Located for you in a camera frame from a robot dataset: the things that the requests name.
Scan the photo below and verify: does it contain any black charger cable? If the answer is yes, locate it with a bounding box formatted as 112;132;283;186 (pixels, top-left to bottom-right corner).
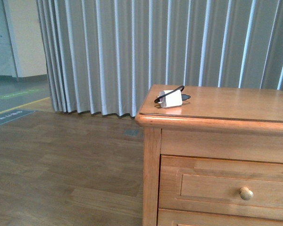
154;85;191;105

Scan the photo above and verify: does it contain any white charger block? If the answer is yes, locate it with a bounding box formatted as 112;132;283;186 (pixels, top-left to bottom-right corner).
158;90;183;108

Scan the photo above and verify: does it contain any wooden drawer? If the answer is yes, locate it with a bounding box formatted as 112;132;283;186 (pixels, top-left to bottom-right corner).
159;156;283;221
158;209;283;226

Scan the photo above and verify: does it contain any light wooden knob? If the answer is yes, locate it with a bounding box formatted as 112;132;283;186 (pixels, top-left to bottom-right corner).
239;187;254;201

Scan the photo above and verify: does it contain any grey floor outlet plate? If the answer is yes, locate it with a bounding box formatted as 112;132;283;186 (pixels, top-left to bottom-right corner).
123;129;139;137

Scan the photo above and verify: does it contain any grey pleated curtain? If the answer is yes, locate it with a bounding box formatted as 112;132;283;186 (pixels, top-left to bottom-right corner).
36;0;283;116

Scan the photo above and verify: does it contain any wooden nightstand cabinet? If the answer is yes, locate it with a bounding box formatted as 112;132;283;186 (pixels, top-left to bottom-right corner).
135;85;283;226

